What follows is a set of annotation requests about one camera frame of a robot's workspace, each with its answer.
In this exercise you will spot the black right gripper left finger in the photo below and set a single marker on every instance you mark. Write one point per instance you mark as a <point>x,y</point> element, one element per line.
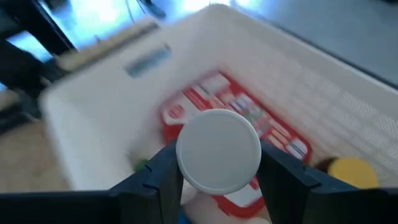
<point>155,193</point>

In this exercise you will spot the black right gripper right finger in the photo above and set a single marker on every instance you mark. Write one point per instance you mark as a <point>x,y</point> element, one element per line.
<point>283,186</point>

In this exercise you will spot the brown bottle yellow cap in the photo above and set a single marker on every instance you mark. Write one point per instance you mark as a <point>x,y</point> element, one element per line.
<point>353,172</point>

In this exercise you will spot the white pill bottle blue label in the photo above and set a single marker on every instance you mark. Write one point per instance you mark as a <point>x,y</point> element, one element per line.
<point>217,152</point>

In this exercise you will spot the red first aid kit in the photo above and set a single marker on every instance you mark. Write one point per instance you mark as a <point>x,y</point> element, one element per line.
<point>217,93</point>

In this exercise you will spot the white perforated plastic basket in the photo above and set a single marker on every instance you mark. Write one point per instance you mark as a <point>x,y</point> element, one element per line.
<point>109,109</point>

